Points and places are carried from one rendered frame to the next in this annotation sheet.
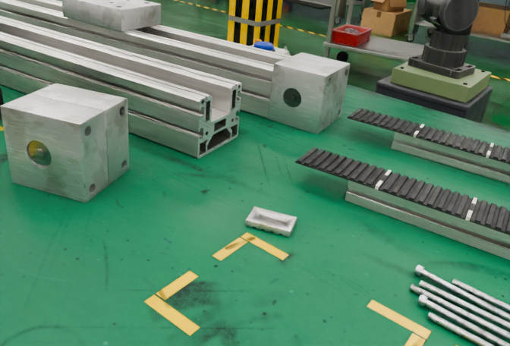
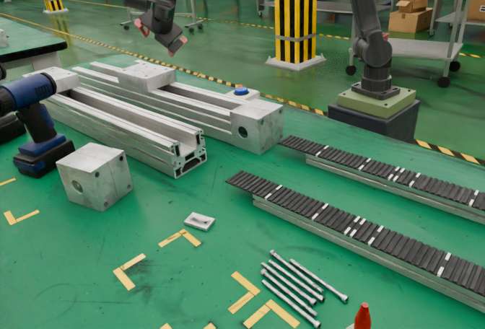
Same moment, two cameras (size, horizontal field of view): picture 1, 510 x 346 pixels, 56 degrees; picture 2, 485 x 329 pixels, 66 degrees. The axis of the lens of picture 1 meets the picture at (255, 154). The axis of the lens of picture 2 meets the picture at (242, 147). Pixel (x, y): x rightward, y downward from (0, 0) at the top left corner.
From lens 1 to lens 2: 0.30 m
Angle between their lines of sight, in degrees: 13
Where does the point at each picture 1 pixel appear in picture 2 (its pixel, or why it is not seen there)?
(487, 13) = not seen: outside the picture
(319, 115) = (259, 143)
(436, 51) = (367, 81)
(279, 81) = (234, 122)
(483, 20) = not seen: outside the picture
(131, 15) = (154, 80)
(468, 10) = (384, 51)
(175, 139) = (163, 167)
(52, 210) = (84, 217)
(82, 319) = (80, 281)
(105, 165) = (113, 190)
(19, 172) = (71, 195)
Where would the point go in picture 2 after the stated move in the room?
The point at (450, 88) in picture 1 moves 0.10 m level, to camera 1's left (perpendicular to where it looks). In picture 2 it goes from (375, 108) to (338, 107)
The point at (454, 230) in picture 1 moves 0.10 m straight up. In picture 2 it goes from (308, 226) to (309, 177)
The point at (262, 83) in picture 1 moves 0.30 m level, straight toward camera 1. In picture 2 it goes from (225, 123) to (185, 194)
